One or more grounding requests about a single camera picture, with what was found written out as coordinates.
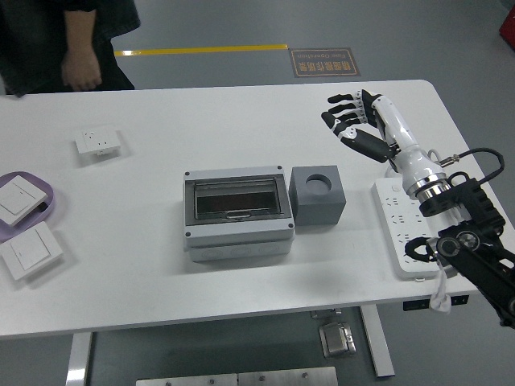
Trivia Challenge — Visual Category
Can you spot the person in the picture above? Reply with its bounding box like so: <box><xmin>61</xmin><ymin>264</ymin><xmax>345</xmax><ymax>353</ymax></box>
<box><xmin>0</xmin><ymin>0</ymin><xmax>142</xmax><ymax>98</ymax></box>

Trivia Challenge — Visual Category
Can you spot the black table control panel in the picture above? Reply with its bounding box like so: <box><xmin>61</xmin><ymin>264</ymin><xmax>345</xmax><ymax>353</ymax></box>
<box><xmin>403</xmin><ymin>295</ymin><xmax>470</xmax><ymax>311</ymax></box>

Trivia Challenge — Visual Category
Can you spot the red object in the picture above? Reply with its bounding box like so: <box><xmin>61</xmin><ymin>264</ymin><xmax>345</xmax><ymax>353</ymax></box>
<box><xmin>498</xmin><ymin>7</ymin><xmax>515</xmax><ymax>51</ymax></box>

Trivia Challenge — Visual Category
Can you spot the grey metal base plate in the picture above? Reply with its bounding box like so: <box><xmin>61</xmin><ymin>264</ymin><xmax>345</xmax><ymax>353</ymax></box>
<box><xmin>135</xmin><ymin>372</ymin><xmax>239</xmax><ymax>386</ymax></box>
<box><xmin>237</xmin><ymin>366</ymin><xmax>339</xmax><ymax>386</ymax></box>

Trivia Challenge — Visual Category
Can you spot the grey cube with round hole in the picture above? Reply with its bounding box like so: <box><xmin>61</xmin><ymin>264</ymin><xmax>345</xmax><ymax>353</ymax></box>
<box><xmin>289</xmin><ymin>163</ymin><xmax>348</xmax><ymax>233</ymax></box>

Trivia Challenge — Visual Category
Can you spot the white table leg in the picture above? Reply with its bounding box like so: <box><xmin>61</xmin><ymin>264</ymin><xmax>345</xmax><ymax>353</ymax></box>
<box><xmin>65</xmin><ymin>331</ymin><xmax>93</xmax><ymax>386</ymax></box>
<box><xmin>360</xmin><ymin>303</ymin><xmax>395</xmax><ymax>378</ymax></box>

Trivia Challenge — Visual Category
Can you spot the metal under-table bracket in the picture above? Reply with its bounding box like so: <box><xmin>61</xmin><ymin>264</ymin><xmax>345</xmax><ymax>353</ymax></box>
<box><xmin>309</xmin><ymin>307</ymin><xmax>343</xmax><ymax>321</ymax></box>

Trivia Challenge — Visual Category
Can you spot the purple tray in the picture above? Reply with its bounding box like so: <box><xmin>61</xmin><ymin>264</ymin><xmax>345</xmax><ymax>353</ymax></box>
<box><xmin>0</xmin><ymin>171</ymin><xmax>56</xmax><ymax>244</ymax></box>

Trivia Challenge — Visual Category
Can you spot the white wall socket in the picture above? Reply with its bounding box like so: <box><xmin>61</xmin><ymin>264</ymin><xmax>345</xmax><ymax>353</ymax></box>
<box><xmin>74</xmin><ymin>125</ymin><xmax>122</xmax><ymax>156</ymax></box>

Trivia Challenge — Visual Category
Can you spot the grey electrical box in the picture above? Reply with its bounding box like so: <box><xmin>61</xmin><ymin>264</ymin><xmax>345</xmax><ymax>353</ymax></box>
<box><xmin>183</xmin><ymin>164</ymin><xmax>298</xmax><ymax>263</ymax></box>

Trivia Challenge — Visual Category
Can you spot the brown floor sign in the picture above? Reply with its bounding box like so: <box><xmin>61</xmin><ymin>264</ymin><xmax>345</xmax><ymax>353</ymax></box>
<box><xmin>288</xmin><ymin>47</ymin><xmax>362</xmax><ymax>78</ymax></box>

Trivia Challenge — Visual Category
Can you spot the person's hand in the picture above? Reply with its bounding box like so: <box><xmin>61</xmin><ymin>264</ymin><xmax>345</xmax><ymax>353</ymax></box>
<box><xmin>60</xmin><ymin>43</ymin><xmax>102</xmax><ymax>92</ymax></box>

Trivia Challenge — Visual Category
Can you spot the white wall switch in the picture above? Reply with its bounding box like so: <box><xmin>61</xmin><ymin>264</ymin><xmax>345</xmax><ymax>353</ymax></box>
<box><xmin>0</xmin><ymin>175</ymin><xmax>47</xmax><ymax>226</ymax></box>
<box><xmin>0</xmin><ymin>221</ymin><xmax>64</xmax><ymax>281</ymax></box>

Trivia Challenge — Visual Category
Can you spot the metal floor socket box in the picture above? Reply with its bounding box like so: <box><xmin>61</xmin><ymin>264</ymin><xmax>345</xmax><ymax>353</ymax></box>
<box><xmin>319</xmin><ymin>321</ymin><xmax>358</xmax><ymax>359</ymax></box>

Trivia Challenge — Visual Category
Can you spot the yellow floor tape line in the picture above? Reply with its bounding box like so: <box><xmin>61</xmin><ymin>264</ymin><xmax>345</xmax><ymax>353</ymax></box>
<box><xmin>113</xmin><ymin>43</ymin><xmax>290</xmax><ymax>57</ymax></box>

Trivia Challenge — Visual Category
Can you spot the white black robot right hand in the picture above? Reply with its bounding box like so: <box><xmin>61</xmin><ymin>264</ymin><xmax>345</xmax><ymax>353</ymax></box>
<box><xmin>320</xmin><ymin>88</ymin><xmax>447</xmax><ymax>195</ymax></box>

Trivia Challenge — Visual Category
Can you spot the white power strip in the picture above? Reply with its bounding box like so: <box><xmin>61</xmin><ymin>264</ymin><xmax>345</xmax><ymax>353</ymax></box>
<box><xmin>370</xmin><ymin>179</ymin><xmax>455</xmax><ymax>281</ymax></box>

